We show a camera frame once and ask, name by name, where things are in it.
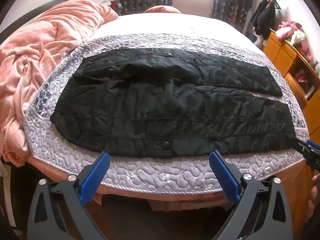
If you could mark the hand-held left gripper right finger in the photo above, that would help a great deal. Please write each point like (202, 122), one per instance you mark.
(225, 177)

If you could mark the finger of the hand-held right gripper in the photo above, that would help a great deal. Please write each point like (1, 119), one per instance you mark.
(312, 161)
(311, 146)

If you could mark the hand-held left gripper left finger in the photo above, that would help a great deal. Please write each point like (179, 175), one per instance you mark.
(96, 177)

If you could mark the black quilted jacket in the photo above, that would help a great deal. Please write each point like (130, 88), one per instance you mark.
(162, 105)

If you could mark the person's right hand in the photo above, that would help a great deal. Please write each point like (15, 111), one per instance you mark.
(313, 192)

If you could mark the pink bed sheet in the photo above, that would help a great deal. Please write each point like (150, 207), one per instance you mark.
(175, 201)

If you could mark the grey quilted bed cover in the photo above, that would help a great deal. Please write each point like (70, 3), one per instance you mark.
(155, 172)

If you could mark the orange wooden cabinet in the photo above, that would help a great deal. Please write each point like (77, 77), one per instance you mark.
(280, 52)

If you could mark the pile of pink clothes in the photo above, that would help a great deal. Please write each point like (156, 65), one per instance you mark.
(297, 35)

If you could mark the pink fleece blanket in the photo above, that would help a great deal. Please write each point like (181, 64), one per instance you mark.
(42, 55)

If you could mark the dark coats on rack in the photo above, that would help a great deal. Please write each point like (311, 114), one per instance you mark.
(265, 15)

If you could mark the dark wooden headboard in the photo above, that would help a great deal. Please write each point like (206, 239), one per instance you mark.
(7, 33)

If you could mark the pink pillow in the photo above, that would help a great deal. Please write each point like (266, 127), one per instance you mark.
(162, 9)

